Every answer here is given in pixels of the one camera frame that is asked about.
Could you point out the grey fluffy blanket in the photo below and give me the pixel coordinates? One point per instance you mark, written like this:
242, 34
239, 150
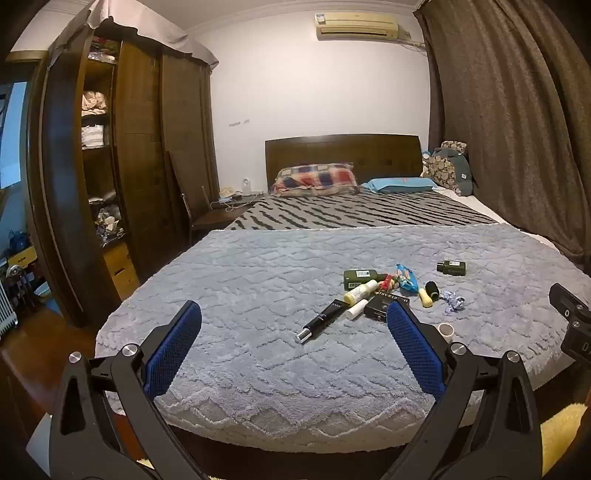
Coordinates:
258, 286

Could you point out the small green bottle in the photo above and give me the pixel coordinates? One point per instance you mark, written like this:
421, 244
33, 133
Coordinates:
452, 267

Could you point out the crumpled paper wrapper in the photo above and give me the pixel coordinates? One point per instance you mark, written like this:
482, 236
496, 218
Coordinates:
452, 302

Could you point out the yellow bottle with black cap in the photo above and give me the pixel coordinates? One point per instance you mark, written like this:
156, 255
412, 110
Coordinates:
428, 295

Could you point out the blue snack packet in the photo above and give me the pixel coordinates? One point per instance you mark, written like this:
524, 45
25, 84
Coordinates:
408, 279

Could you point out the brown curtain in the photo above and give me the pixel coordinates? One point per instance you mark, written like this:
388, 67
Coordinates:
503, 115

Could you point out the log print cushion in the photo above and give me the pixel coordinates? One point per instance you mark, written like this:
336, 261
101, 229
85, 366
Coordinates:
441, 168

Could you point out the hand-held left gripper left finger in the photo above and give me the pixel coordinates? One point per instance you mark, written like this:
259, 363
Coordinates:
173, 350

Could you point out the white bed sheet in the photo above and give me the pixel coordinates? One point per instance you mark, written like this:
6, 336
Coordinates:
480, 203

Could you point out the black tube with silver cap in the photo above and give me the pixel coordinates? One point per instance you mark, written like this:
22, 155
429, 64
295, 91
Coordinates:
323, 321

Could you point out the large green bottle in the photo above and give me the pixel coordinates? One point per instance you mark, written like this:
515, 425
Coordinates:
360, 277

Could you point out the zebra striped blanket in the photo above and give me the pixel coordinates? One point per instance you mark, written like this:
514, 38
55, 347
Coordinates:
351, 210

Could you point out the colourful knitted toy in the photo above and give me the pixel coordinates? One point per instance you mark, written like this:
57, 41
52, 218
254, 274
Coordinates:
388, 282

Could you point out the beige air conditioner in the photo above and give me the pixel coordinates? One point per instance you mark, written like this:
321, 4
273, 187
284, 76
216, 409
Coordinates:
355, 23

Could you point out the light blue pillow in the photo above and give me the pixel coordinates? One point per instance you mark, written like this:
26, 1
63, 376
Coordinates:
399, 184

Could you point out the dark wooden headboard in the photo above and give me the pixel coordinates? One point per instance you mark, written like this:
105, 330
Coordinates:
341, 152

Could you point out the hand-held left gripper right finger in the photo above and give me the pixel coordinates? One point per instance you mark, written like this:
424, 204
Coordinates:
415, 350

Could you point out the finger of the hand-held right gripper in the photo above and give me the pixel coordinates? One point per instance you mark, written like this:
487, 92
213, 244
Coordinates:
565, 300

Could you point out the white striped folded clothes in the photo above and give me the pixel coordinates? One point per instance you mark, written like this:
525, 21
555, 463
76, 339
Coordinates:
93, 136

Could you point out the yellow fluffy rug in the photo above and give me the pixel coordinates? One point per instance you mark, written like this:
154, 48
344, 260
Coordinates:
561, 434

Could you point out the grey dust cloth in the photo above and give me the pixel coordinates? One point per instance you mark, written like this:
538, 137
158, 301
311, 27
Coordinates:
152, 32

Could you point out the black box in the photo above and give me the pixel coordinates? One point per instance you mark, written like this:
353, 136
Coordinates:
378, 305

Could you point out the small white tube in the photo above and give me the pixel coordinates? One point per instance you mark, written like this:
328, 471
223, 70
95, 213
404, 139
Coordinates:
358, 309

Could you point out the cream plastic bottle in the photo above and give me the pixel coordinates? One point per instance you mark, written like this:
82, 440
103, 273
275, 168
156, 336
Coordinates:
360, 291

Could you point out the small white cup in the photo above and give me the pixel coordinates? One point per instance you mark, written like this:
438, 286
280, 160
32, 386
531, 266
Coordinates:
445, 332

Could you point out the white radiator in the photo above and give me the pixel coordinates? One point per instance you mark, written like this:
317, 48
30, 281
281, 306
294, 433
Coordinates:
7, 309

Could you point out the wooden chair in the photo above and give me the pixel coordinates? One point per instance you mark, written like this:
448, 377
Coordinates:
212, 219

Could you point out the dark wooden wardrobe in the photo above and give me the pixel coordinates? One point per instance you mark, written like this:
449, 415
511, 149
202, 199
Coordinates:
143, 161

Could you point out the plaid pillow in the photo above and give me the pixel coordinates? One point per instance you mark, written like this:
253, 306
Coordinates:
316, 177

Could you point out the pink folded clothes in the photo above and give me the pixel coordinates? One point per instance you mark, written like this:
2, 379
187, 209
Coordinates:
94, 104

